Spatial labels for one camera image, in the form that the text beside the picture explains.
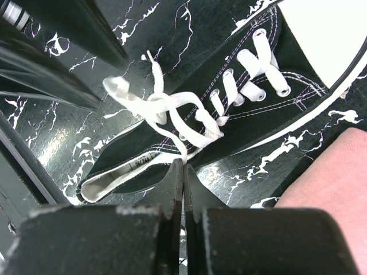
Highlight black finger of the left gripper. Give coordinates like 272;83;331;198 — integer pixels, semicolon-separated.
17;0;127;69
1;37;100;110

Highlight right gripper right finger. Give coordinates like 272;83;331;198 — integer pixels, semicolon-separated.
183;165;358;274

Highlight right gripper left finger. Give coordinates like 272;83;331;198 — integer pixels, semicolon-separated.
5;159;183;274

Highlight black sneaker with white laces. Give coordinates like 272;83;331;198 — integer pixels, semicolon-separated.
77;1;366;203

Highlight pink mario t-shirt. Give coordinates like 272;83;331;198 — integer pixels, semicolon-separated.
275;128;366;274

